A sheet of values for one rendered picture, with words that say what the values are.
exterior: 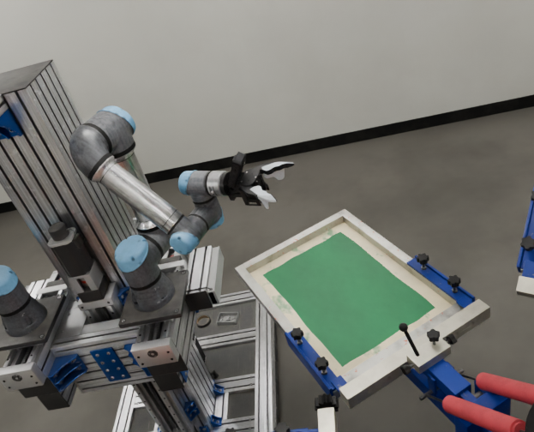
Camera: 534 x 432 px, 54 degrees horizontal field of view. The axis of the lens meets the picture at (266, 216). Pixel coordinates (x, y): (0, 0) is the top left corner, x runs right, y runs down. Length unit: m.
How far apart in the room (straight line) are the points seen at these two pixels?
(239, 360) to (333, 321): 1.09
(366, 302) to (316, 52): 2.97
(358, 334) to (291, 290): 0.37
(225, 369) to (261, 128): 2.60
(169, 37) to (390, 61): 1.88
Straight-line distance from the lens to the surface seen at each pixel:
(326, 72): 4.71
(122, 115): 1.67
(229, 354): 3.03
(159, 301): 1.83
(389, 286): 2.08
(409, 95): 4.89
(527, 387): 1.52
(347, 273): 2.16
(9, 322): 2.07
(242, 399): 2.83
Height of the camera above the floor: 2.42
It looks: 34 degrees down
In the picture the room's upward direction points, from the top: 17 degrees counter-clockwise
